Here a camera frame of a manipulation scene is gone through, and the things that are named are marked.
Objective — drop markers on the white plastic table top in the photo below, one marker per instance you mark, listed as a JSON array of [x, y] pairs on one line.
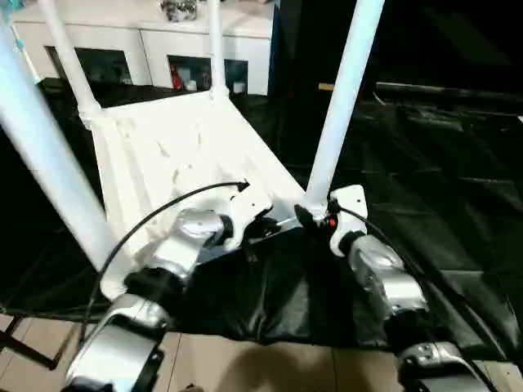
[[171, 151]]

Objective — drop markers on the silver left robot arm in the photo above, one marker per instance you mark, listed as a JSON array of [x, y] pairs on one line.
[[163, 261]]

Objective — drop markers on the black work surface mat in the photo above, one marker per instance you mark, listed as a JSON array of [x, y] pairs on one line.
[[449, 183]]

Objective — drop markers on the yellow label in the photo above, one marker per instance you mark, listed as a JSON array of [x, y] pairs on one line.
[[326, 86]]

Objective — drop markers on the white jar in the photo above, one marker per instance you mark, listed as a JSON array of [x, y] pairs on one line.
[[191, 85], [237, 87]]

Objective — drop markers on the red bottle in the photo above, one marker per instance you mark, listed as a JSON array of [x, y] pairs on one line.
[[176, 77]]

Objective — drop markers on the dark patterned object on cabinet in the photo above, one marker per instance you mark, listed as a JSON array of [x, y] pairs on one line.
[[180, 9]]

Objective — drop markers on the white glass door cabinet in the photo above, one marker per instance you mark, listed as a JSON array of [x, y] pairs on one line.
[[122, 34]]

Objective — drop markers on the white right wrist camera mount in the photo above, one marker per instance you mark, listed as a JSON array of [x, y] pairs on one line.
[[351, 204]]

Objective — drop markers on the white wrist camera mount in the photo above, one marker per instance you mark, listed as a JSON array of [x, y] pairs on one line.
[[249, 204], [351, 204]]

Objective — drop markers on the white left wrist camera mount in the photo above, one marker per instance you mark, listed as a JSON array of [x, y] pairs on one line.
[[249, 204]]

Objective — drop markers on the black metal frame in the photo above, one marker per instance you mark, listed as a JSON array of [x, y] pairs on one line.
[[449, 89]]

